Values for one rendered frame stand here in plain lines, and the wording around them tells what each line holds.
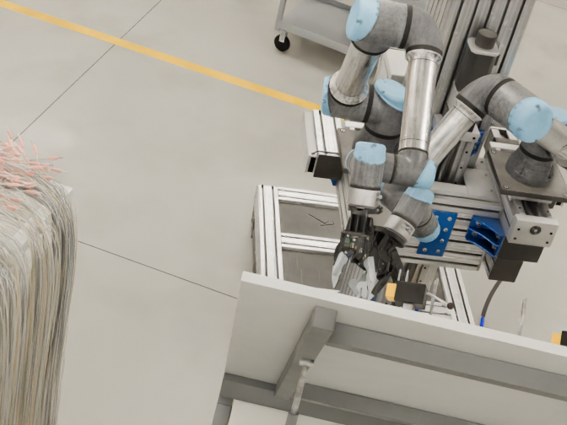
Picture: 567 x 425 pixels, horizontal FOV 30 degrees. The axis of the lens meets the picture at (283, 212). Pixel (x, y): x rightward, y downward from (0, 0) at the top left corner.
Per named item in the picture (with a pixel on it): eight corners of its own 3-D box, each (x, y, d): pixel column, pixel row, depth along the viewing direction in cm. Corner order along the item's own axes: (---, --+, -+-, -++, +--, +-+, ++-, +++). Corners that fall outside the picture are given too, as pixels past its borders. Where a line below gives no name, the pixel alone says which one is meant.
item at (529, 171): (500, 156, 336) (510, 130, 330) (545, 162, 339) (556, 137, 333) (510, 184, 324) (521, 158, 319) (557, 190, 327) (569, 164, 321)
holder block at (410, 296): (447, 334, 195) (455, 287, 198) (388, 325, 198) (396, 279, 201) (450, 340, 199) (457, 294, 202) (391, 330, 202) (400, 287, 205)
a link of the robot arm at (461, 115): (479, 51, 286) (362, 189, 293) (507, 71, 280) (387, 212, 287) (495, 68, 295) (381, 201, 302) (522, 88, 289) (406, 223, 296)
